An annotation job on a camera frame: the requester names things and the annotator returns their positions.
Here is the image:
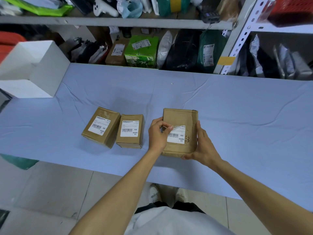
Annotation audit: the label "person's right hand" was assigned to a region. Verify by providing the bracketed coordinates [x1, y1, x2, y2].
[181, 120, 223, 169]

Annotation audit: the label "person's left hand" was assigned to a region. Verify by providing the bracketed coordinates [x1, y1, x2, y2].
[148, 117, 174, 155]

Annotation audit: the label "large labelled cardboard box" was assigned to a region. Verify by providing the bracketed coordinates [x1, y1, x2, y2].
[161, 108, 199, 158]

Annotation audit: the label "person's left forearm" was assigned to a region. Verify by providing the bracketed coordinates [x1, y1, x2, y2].
[70, 148, 164, 235]

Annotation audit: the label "person's right forearm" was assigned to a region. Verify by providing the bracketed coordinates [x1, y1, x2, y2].
[211, 158, 313, 235]

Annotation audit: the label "small labelled cardboard box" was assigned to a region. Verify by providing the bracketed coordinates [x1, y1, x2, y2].
[116, 114, 145, 149]

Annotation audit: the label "light blue table cloth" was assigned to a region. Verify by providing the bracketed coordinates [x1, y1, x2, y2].
[0, 63, 313, 206]

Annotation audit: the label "tilted labelled cardboard box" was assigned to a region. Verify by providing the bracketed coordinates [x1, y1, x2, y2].
[81, 107, 121, 149]

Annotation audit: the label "person's white left shoe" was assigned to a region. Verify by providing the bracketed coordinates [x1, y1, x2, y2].
[149, 183, 162, 204]

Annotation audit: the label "person's white shoe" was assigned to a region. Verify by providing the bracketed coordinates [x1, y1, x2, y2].
[149, 183, 162, 204]
[175, 188, 188, 203]

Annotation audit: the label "person's white right shoe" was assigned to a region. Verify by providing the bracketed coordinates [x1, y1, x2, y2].
[175, 188, 188, 203]

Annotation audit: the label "person's black shorts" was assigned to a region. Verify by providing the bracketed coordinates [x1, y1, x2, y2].
[134, 201, 206, 215]

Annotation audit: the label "yellow tape tag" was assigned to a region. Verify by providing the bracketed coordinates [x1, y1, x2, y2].
[217, 56, 237, 66]

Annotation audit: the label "green leaf-printed box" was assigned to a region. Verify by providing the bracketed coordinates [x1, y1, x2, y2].
[124, 35, 159, 69]

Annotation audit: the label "white mail bag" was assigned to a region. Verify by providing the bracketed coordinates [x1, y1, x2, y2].
[156, 30, 173, 70]

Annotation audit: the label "black mail bag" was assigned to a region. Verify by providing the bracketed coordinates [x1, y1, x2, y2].
[162, 29, 202, 71]

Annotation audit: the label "brown cardboard parcel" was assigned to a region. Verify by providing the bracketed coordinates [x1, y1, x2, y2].
[105, 38, 130, 66]

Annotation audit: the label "person's white shirt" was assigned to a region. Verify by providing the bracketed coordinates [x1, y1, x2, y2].
[124, 205, 236, 235]

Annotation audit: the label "dark green mail bag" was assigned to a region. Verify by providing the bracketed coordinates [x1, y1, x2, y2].
[197, 29, 228, 74]

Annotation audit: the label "row of grey mail bags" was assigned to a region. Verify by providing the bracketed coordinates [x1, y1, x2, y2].
[234, 34, 313, 81]

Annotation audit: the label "pile of black bags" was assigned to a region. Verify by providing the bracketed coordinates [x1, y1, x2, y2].
[70, 39, 108, 64]

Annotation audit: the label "grey metal shelf rack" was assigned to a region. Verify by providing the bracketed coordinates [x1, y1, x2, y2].
[0, 0, 313, 76]

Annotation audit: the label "black handheld scanner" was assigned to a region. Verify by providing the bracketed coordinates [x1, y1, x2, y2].
[197, 5, 221, 24]

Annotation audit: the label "green packet with yellow stripe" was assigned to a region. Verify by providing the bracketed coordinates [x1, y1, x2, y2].
[157, 0, 191, 17]

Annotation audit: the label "light blue plastic bag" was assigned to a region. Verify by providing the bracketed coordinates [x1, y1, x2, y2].
[117, 0, 144, 19]

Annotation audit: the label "brown paper parcel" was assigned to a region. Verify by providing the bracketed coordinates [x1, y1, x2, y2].
[217, 0, 241, 23]

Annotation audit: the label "white handheld controller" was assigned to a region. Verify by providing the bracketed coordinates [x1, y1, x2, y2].
[93, 0, 120, 17]

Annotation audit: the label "open white carton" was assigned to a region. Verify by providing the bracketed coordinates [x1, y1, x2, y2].
[0, 40, 71, 99]

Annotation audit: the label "teal bag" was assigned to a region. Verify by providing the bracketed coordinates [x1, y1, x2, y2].
[0, 154, 39, 171]

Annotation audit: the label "red plastic basket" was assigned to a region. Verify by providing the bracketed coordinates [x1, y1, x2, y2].
[268, 0, 313, 28]

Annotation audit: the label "bright green bag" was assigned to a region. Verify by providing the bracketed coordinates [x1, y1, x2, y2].
[0, 0, 74, 17]

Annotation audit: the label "red chair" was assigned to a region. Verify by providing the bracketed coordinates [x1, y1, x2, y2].
[0, 31, 27, 63]

